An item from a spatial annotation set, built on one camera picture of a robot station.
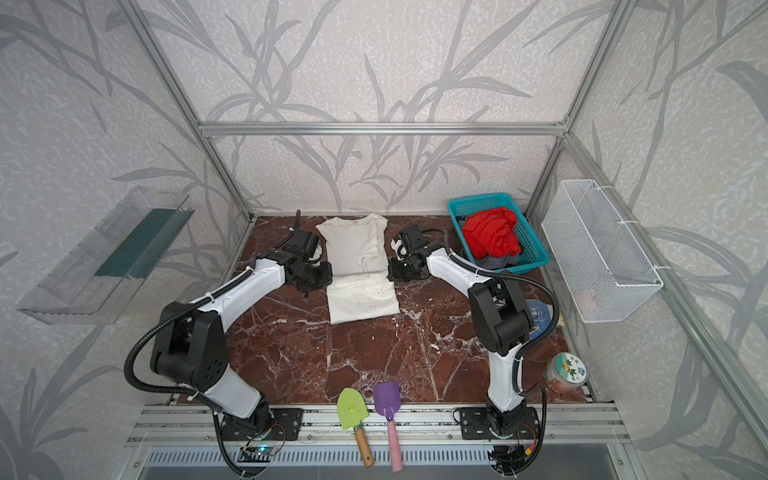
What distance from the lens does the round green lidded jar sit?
2.46 ft

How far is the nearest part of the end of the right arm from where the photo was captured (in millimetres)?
711

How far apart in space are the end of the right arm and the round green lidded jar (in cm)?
43
